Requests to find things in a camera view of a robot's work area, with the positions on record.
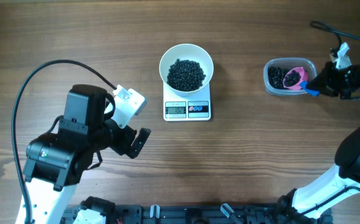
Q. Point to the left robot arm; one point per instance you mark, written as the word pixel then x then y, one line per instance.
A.
pixel 52 172

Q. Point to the white digital kitchen scale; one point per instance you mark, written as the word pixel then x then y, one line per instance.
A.
pixel 194 107

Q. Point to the pink scoop with blue handle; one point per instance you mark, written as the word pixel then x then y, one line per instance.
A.
pixel 301 85

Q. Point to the clear plastic container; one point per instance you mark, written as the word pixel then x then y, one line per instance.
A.
pixel 288 63

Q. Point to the black beans in scoop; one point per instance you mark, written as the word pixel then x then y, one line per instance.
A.
pixel 291 79

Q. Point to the black beans in container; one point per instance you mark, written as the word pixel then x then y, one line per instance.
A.
pixel 276 76

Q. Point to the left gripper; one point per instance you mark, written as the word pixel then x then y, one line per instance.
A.
pixel 123 146

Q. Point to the white bowl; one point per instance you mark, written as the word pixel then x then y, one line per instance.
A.
pixel 186 52

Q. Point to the black beans in bowl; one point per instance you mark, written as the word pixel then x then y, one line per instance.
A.
pixel 185 75

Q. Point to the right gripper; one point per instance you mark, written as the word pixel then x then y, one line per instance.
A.
pixel 324 79

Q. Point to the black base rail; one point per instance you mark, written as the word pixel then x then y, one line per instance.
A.
pixel 137 214

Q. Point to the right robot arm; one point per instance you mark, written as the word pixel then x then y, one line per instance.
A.
pixel 304 205

